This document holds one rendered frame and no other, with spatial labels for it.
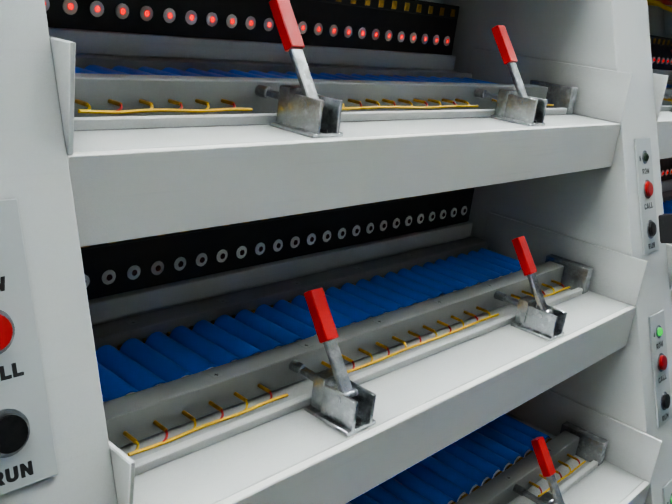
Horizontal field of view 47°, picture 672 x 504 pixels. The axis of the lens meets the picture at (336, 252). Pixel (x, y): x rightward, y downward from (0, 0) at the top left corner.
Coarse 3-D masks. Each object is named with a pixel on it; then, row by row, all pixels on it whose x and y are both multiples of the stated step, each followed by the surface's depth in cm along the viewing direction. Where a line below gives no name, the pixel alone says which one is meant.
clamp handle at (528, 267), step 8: (512, 240) 70; (520, 240) 70; (520, 248) 70; (528, 248) 71; (520, 256) 70; (528, 256) 70; (520, 264) 70; (528, 264) 70; (528, 272) 70; (528, 280) 70; (536, 280) 70; (536, 288) 70; (536, 296) 70; (544, 304) 70
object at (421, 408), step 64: (320, 256) 71; (512, 256) 89; (576, 256) 84; (576, 320) 74; (384, 384) 57; (448, 384) 58; (512, 384) 63; (128, 448) 45; (256, 448) 47; (320, 448) 48; (384, 448) 51
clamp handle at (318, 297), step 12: (312, 300) 51; (324, 300) 51; (312, 312) 51; (324, 312) 51; (324, 324) 51; (324, 336) 50; (336, 336) 51; (336, 348) 51; (336, 360) 51; (336, 372) 50; (348, 384) 51
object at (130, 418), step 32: (480, 288) 72; (512, 288) 75; (544, 288) 81; (384, 320) 62; (416, 320) 64; (448, 320) 68; (480, 320) 69; (288, 352) 54; (320, 352) 56; (352, 352) 59; (160, 384) 48; (192, 384) 48; (224, 384) 49; (256, 384) 52; (288, 384) 54; (128, 416) 44; (160, 416) 46; (192, 416) 47
